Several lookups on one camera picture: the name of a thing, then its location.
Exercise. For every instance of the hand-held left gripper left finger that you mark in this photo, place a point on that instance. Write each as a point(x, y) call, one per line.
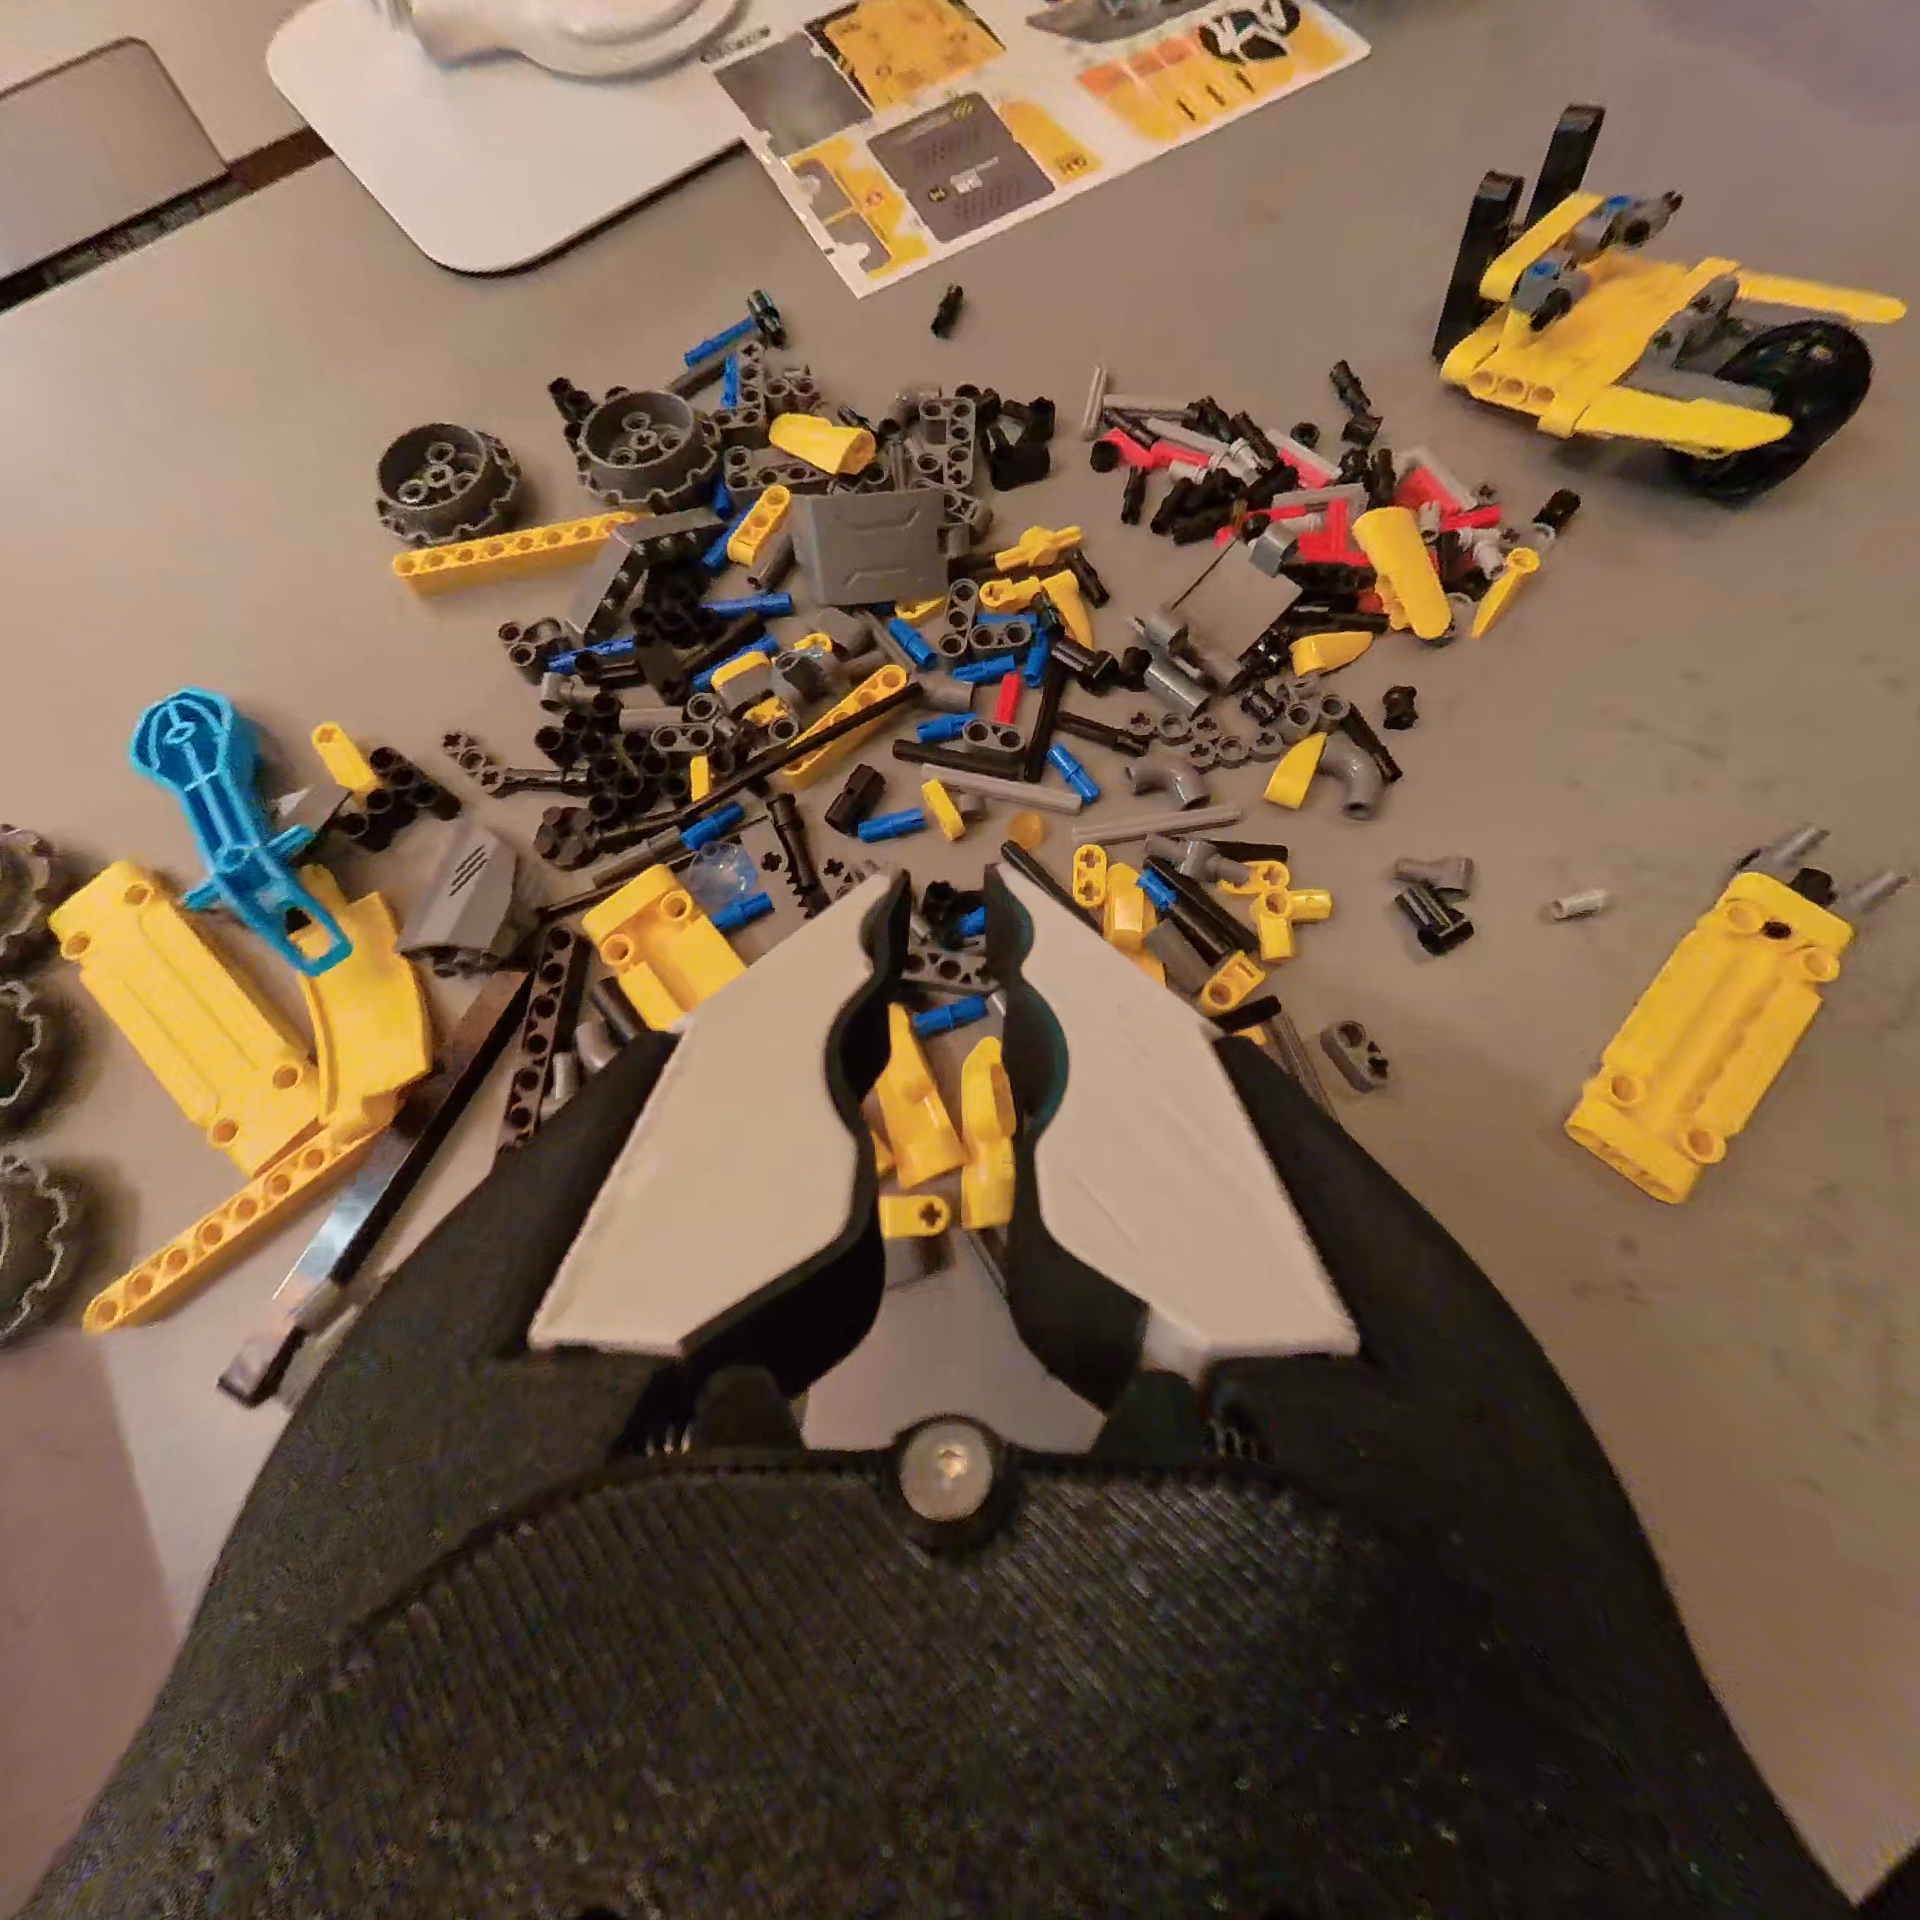
point(704, 1172)

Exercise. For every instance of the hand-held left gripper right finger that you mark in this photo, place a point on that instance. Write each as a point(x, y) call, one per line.
point(1185, 1172)

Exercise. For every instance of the yellow panel with grey pins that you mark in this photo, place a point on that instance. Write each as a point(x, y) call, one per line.
point(1695, 1037)

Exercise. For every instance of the pile of toy building pieces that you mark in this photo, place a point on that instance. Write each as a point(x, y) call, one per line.
point(1401, 579)

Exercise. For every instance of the grey black elbow connector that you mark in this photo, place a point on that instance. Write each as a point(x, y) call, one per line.
point(1440, 909)

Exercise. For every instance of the glossy black flat bar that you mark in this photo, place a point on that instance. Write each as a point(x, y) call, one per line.
point(376, 1202)

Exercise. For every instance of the yellow curved toy panel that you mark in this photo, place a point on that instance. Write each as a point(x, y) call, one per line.
point(376, 1021)

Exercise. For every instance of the grey vented toy panel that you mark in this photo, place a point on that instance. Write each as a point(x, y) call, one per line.
point(457, 893)

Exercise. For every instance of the tiny grey toy bush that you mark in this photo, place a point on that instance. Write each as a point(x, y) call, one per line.
point(1580, 906)

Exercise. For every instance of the long yellow toy beam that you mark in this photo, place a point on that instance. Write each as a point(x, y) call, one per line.
point(511, 551)
point(224, 1237)

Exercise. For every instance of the plain yellow toy panel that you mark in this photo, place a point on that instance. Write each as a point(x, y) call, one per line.
point(181, 1004)

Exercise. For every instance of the teal brick separator tool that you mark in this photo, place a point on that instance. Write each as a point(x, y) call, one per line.
point(240, 862)

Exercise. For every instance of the dark grey toy wheel hub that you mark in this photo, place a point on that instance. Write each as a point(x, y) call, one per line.
point(648, 451)
point(32, 1245)
point(29, 893)
point(24, 1050)
point(447, 484)

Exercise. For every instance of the single black toy pin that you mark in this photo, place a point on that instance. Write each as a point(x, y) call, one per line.
point(949, 310)

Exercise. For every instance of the small yellow toy vehicle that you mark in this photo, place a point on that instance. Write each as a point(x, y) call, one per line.
point(1589, 359)

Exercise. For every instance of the yellow sticker sheet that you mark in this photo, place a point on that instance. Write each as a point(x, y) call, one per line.
point(960, 166)

